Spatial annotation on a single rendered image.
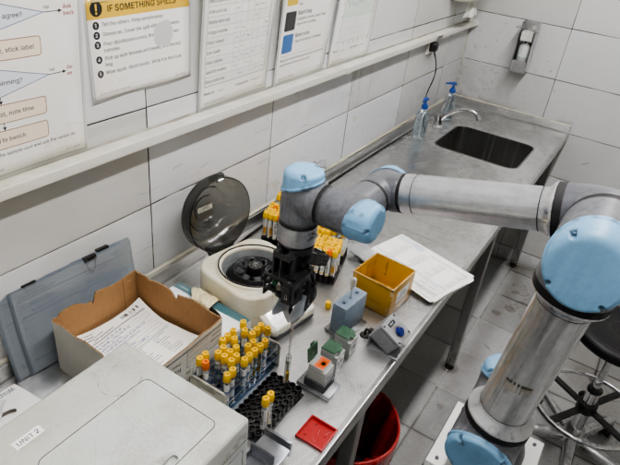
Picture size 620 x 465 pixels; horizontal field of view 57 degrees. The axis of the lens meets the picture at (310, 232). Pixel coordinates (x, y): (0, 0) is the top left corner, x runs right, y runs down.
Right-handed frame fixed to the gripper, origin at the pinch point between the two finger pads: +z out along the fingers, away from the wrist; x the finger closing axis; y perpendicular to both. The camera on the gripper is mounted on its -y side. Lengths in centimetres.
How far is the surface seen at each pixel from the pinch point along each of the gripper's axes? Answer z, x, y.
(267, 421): 18.7, 3.5, 12.3
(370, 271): 18, -4, -50
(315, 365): 14.4, 5.1, -3.8
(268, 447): 18.1, 7.8, 17.7
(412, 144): 22, -38, -165
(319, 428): 21.9, 12.4, 4.7
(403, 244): 21, -3, -76
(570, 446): 99, 71, -108
